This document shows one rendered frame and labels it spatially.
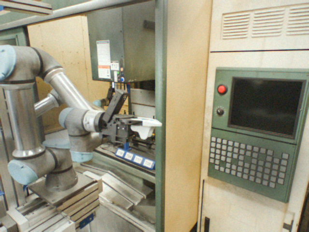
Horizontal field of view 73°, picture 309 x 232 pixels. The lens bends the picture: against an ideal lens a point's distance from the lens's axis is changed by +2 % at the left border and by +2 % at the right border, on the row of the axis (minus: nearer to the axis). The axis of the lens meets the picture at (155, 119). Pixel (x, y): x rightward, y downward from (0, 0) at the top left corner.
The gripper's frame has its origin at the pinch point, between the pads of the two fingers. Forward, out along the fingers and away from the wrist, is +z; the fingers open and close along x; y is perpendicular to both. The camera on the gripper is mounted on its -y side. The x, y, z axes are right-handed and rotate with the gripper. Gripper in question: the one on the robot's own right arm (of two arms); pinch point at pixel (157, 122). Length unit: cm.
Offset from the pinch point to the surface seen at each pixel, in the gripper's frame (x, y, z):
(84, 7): -35, -48, -55
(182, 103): -48.2, -2.6, -4.4
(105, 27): -95, -56, -84
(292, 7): -58, -49, 41
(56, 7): -46, -55, -85
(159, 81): -29.6, -12.8, -11.1
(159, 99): -30.6, -4.9, -10.8
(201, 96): -69, -6, 2
